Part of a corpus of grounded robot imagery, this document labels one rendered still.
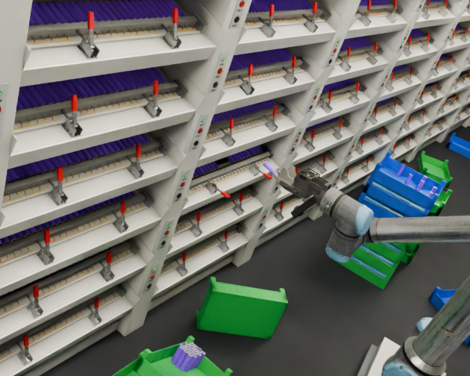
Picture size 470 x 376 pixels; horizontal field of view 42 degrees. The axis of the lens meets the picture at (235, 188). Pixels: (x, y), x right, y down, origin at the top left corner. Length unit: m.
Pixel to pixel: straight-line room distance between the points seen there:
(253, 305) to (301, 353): 0.30
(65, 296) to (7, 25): 0.92
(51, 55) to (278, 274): 1.77
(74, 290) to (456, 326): 1.15
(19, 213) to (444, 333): 1.29
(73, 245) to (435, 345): 1.14
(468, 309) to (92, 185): 1.14
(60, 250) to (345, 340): 1.38
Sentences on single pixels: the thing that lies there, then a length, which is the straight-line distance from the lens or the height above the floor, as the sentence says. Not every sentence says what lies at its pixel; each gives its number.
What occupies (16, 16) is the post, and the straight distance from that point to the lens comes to 1.18.
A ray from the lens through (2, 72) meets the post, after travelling 1.21.
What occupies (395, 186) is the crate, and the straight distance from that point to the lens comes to 2.82.
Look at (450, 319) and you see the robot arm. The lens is 2.00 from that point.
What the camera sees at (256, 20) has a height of 1.15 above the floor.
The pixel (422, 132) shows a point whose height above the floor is 0.24.
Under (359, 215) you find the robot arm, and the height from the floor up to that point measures 0.71.
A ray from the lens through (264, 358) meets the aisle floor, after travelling 2.39.
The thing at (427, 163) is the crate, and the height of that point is 0.00.
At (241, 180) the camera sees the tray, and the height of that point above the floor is 0.54.
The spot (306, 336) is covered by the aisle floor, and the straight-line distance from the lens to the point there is 2.57.
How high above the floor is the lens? 1.64
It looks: 30 degrees down
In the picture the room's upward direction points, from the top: 21 degrees clockwise
